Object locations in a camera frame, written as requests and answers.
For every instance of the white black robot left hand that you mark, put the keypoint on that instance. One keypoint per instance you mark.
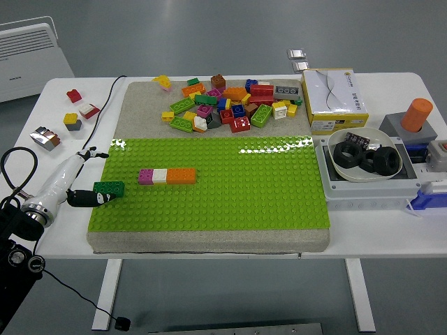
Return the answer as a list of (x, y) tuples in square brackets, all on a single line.
[(59, 176)]

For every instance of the reddish brown brick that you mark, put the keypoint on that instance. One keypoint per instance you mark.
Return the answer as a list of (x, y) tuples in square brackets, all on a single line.
[(56, 140)]

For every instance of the grey studded brick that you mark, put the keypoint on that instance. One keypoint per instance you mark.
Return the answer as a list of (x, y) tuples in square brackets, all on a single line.
[(42, 137)]

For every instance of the dark green long brick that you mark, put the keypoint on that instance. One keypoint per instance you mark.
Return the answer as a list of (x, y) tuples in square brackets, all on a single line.
[(206, 100), (111, 186)]

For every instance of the yellow and grey brick stack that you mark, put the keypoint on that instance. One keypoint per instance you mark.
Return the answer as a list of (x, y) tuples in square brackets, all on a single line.
[(72, 121)]

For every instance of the red and white brick stack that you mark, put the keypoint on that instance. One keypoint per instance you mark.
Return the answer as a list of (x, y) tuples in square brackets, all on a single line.
[(89, 111)]

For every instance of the red square brick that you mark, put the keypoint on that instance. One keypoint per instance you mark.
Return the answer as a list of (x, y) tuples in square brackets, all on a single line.
[(227, 116), (74, 96)]

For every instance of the magenta square brick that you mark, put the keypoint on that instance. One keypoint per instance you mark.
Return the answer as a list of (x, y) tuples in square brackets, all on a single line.
[(213, 93), (145, 176), (204, 110)]

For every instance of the white square brick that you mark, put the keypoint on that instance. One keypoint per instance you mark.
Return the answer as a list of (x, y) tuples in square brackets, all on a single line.
[(160, 175)]

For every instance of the orange long brick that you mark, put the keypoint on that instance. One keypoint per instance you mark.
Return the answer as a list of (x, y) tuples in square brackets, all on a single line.
[(193, 90), (181, 175)]

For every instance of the small yellow brick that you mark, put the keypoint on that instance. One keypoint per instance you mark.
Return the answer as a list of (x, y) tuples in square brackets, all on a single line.
[(285, 103), (292, 110), (167, 116), (246, 98), (195, 95), (189, 115)]

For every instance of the lime green long brick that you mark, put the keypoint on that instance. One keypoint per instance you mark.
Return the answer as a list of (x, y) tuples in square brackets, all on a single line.
[(262, 115), (182, 105), (181, 124)]

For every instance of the yellow and pink curved brick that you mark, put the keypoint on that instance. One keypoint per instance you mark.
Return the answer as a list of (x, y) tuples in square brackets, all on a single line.
[(162, 81)]

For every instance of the white and orange brick stack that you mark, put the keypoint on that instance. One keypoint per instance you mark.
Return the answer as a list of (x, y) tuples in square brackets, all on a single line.
[(199, 123)]

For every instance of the small dark green brick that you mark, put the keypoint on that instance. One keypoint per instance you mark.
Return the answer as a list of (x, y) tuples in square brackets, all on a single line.
[(193, 82), (298, 102)]

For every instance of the grey sloped brick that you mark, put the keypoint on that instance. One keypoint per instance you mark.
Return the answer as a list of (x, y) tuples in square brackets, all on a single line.
[(213, 121)]

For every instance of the lime green studded baseplate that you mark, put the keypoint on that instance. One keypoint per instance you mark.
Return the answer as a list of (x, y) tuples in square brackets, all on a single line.
[(227, 188)]

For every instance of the blue and yellow brick stack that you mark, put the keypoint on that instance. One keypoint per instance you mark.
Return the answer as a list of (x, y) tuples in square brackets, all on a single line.
[(222, 104)]

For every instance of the brown square brick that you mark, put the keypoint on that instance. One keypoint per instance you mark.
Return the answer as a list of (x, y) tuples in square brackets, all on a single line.
[(250, 110), (218, 81)]

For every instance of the glossy red brick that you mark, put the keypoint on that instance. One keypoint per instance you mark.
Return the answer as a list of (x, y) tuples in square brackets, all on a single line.
[(240, 124)]

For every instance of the blue square brick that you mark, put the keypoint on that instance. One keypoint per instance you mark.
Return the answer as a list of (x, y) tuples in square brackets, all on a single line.
[(250, 84), (238, 110)]

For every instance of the orange rounded brick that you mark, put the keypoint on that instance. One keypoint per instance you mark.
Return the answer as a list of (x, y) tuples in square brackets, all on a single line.
[(234, 93)]

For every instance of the red long brick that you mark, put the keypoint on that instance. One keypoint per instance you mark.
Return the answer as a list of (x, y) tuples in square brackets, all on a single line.
[(261, 100), (262, 90)]

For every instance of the small white brick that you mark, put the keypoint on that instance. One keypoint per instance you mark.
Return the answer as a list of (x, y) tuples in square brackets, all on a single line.
[(263, 83)]

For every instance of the white and yellow brick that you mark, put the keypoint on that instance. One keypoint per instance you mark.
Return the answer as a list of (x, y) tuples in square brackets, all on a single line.
[(279, 110)]

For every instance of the grey long brick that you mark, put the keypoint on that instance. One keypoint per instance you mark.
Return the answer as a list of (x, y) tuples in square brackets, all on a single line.
[(286, 92)]

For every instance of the grey-brown foam mat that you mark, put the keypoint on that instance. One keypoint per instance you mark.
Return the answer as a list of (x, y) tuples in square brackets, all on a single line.
[(139, 111)]

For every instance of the white panel heater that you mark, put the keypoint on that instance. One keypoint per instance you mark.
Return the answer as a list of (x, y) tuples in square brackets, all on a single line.
[(28, 59)]

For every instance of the white table leg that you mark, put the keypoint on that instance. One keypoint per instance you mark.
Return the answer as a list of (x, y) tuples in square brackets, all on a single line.
[(106, 296), (359, 296)]

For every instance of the large black hex nut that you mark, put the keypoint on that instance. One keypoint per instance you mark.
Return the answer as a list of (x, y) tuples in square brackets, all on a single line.
[(380, 165), (340, 157)]

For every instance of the yellow white cardboard box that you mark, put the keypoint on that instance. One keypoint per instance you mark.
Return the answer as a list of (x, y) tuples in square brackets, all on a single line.
[(331, 94)]

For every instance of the dark purple circuit board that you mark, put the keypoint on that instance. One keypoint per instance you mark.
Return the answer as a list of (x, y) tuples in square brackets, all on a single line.
[(357, 139)]

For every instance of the small black hex nut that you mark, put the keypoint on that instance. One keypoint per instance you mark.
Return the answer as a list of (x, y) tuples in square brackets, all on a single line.
[(366, 165)]

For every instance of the light grey junction box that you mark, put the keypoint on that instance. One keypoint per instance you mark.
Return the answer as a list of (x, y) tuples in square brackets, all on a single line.
[(366, 195)]

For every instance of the white shallow bowl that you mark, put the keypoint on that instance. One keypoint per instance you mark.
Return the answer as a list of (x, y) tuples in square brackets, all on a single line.
[(379, 137)]

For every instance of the grey block with hole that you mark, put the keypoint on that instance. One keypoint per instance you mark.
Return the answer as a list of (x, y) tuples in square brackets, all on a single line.
[(393, 125)]

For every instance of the dark blue block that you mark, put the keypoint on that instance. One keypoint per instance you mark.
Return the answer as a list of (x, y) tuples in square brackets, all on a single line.
[(417, 153)]

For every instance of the orange cylinder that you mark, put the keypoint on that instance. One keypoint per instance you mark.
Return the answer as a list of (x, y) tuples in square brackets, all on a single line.
[(415, 113)]

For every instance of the blue plastic holder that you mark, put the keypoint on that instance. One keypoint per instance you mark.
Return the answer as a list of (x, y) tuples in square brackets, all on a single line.
[(429, 199)]

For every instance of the grey red-button switch box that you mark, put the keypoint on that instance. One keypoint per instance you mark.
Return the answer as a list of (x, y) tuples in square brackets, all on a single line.
[(436, 153)]

